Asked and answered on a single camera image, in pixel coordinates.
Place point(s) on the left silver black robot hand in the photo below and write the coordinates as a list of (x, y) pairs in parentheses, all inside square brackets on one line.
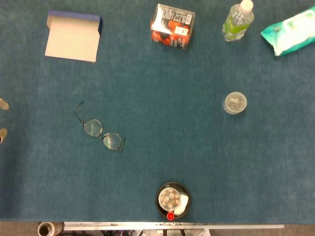
[(3, 104)]

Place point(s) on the wire-frame eyeglasses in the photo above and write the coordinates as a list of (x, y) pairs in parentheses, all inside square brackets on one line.
[(93, 127)]

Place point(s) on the open blue white cardboard box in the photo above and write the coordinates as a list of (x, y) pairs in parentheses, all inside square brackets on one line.
[(73, 39)]

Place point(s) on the brown tape roll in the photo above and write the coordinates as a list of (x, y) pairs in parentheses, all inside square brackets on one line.
[(55, 227)]

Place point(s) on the clear box red black capsules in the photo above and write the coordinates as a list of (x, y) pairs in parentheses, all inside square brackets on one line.
[(172, 27)]

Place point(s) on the round white lidded container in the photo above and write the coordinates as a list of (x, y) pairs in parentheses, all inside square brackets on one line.
[(169, 198)]

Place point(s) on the black round cup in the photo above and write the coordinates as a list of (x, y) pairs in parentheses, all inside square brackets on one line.
[(180, 185)]

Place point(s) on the red capped small tube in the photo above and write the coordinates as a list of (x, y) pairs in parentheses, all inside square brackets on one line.
[(170, 215)]

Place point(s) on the white crumpled cloth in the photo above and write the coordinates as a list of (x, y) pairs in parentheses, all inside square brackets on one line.
[(185, 201)]

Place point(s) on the clear jar of paper clips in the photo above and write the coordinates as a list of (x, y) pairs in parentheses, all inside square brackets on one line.
[(235, 103)]

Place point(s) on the clear bottle green label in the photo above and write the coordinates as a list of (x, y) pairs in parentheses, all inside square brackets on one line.
[(235, 24)]

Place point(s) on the green wet wipes pack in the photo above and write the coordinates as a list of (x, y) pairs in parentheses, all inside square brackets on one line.
[(292, 32)]

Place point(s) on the aluminium table edge rail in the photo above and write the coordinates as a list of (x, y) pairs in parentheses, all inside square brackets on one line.
[(221, 225)]

